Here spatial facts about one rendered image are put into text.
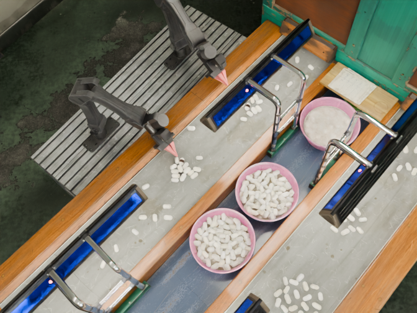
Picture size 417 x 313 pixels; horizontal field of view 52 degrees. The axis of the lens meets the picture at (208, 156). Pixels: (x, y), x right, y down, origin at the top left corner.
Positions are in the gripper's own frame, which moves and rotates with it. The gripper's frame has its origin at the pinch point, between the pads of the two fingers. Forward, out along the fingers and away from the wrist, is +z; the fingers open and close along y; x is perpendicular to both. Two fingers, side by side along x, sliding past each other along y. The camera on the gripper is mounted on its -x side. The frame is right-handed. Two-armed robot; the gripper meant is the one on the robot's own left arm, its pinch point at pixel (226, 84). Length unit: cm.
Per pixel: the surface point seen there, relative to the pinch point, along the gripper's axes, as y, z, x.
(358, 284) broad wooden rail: -33, 78, -59
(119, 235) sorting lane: -82, 15, -3
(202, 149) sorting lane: -29.8, 14.0, -2.0
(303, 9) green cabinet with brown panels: 48, -4, -13
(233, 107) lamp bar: -19.1, 0.6, -33.7
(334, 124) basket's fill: 19, 42, -26
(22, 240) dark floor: -125, 8, 100
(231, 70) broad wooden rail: 10.1, -1.2, 7.7
